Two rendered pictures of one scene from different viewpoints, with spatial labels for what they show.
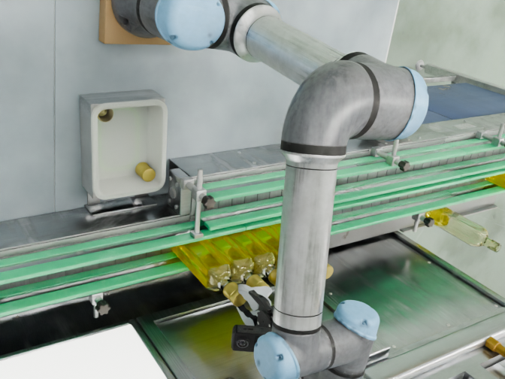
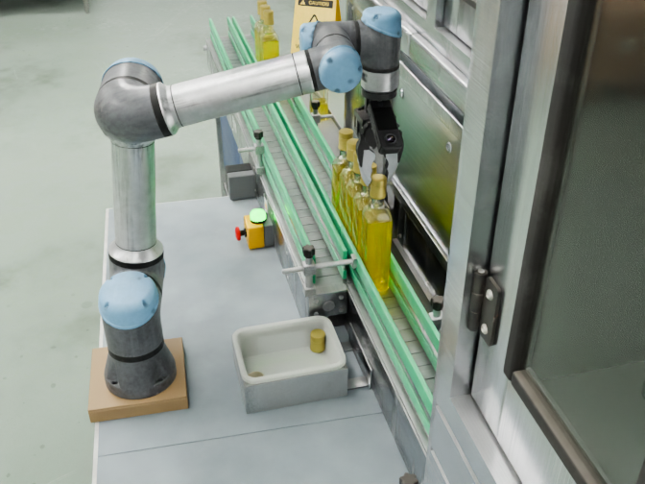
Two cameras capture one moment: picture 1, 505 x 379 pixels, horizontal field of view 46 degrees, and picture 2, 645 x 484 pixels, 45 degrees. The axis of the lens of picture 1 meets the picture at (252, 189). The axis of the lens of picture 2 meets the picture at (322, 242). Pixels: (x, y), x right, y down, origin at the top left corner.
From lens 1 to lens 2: 0.81 m
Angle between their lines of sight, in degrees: 23
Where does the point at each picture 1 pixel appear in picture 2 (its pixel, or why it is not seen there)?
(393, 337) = not seen: hidden behind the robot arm
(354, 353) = (329, 26)
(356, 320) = (302, 36)
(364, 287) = not seen: hidden behind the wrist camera
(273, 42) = (127, 216)
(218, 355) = (442, 178)
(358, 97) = (110, 86)
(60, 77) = (229, 431)
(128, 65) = (211, 381)
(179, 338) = (447, 226)
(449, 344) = not seen: hidden behind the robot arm
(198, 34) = (139, 285)
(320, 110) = (124, 105)
